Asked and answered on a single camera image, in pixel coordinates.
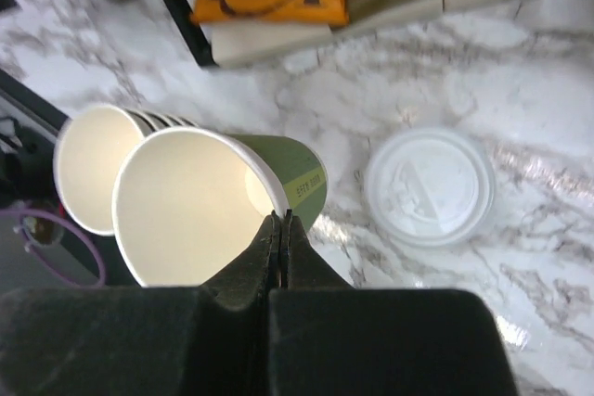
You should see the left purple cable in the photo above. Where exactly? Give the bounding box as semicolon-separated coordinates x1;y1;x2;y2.
0;208;108;288

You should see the stack of white plastic lids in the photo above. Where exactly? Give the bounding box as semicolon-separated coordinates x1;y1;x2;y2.
364;127;496;249

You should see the single green paper cup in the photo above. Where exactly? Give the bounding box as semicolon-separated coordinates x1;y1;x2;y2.
111;126;328;287

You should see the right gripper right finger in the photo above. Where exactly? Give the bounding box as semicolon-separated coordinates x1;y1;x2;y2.
278;211;353;291

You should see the stack of green paper cups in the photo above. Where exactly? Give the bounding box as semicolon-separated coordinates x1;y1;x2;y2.
53;104;198;236

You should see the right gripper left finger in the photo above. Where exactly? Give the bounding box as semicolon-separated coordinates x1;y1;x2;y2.
200;212;282;313

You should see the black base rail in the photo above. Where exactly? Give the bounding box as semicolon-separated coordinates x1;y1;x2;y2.
0;69;71;211

